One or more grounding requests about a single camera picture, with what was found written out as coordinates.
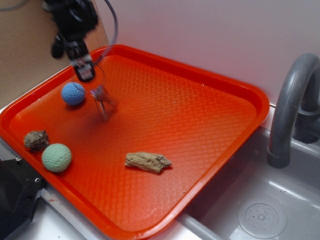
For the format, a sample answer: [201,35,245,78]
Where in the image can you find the silver keys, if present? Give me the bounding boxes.
[90,65,120,123]

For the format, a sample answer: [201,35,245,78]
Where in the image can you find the piece of driftwood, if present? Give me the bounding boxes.
[124,152,172,174]

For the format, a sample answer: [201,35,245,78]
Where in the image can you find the small brown rock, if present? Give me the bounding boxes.
[23,130,50,151]

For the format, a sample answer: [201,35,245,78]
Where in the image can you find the grey toy sink basin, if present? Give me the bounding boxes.
[0,104,320,240]

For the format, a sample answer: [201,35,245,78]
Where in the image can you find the blue golf ball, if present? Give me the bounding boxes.
[60,82,86,106]

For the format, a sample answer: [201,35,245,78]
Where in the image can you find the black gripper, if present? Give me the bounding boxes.
[42,0,98,82]

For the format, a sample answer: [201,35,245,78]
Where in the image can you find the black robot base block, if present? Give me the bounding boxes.
[0,157,44,240]

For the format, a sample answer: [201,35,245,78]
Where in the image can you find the orange plastic tray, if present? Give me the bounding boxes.
[0,45,269,240]

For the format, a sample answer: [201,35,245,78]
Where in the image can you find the grey toy faucet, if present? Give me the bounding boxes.
[267,53,320,169]

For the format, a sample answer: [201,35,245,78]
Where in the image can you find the grey coiled cable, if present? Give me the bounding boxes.
[93,0,119,66]

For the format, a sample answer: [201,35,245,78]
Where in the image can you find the green golf ball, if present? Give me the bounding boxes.
[41,143,72,173]

